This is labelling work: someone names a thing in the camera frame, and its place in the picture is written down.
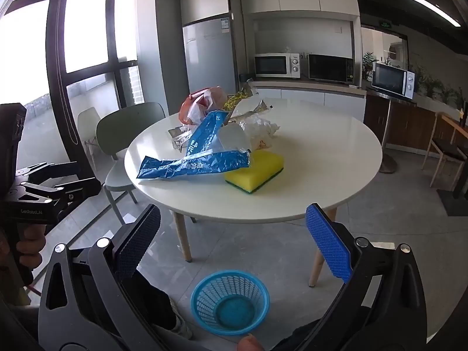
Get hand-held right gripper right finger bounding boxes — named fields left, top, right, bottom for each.
left=306, top=203, right=428, bottom=351

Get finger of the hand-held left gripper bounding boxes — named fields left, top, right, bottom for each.
left=21, top=177, right=102, bottom=213
left=16, top=161, right=82, bottom=188

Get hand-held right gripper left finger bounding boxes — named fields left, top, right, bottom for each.
left=37, top=204, right=166, bottom=351

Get blue plastic basket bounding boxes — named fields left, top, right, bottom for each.
left=190, top=270, right=271, bottom=336

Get blue plastic wrapper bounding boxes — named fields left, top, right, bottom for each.
left=184, top=110, right=228, bottom=159
left=137, top=150, right=252, bottom=180

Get yellow sponge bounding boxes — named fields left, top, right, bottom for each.
left=224, top=151, right=285, bottom=195

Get clear crinkled wrapper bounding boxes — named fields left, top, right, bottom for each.
left=168, top=126, right=195, bottom=151

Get white plastic bag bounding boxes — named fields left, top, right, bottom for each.
left=239, top=115, right=282, bottom=151

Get red plastic bag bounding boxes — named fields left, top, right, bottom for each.
left=178, top=86, right=228, bottom=125

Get silver foil wrapper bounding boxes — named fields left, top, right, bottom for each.
left=228, top=98, right=273, bottom=121

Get yellow snack wrapper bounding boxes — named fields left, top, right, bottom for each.
left=222, top=92, right=251, bottom=112

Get person's left hand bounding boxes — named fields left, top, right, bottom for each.
left=16, top=224, right=48, bottom=268

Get person's right hand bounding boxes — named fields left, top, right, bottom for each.
left=236, top=333, right=265, bottom=351

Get green chair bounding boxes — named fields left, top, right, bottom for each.
left=96, top=102, right=166, bottom=226

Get round white table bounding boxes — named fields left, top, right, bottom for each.
left=124, top=97, right=383, bottom=288

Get person's right leg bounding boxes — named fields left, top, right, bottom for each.
left=272, top=322, right=330, bottom=351

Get dark wooden sideboard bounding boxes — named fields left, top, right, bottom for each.
left=364, top=93, right=440, bottom=151

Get white base cabinets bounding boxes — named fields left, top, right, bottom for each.
left=252, top=80, right=368, bottom=123

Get wooden chair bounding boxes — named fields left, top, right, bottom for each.
left=420, top=111, right=468, bottom=188

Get silver microwave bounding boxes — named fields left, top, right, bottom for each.
left=371, top=62, right=418, bottom=99

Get black microwave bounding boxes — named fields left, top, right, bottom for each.
left=308, top=54, right=355, bottom=84

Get potted plant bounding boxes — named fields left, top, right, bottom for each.
left=362, top=51, right=377, bottom=81

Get silver refrigerator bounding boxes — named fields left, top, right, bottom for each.
left=182, top=15, right=238, bottom=96

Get white microwave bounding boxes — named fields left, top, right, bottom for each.
left=254, top=53, right=302, bottom=80

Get row of green plants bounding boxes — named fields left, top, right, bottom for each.
left=412, top=65, right=466, bottom=111

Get ceiling light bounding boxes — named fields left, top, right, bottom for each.
left=409, top=0, right=462, bottom=27

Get silver pedestal stand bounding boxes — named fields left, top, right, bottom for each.
left=378, top=100, right=398, bottom=174

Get black window frame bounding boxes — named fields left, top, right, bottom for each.
left=0, top=0, right=147, bottom=177

